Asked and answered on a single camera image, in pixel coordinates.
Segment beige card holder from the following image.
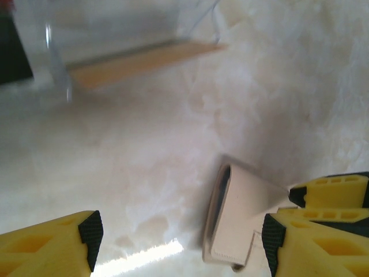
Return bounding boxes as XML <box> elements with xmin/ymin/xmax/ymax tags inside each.
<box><xmin>201</xmin><ymin>154</ymin><xmax>291</xmax><ymax>272</ymax></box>

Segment gold plastic card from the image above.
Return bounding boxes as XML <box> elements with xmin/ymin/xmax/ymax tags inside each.
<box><xmin>67</xmin><ymin>41</ymin><xmax>230</xmax><ymax>91</ymax></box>

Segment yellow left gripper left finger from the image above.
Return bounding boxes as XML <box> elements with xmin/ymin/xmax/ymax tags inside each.
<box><xmin>0</xmin><ymin>209</ymin><xmax>104</xmax><ymax>277</ymax></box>

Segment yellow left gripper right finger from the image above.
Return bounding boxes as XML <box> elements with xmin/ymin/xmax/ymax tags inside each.
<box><xmin>261</xmin><ymin>212</ymin><xmax>369</xmax><ymax>277</ymax></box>

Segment clear plastic box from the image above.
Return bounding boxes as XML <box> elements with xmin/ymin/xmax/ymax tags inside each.
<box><xmin>0</xmin><ymin>0</ymin><xmax>230</xmax><ymax>103</ymax></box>

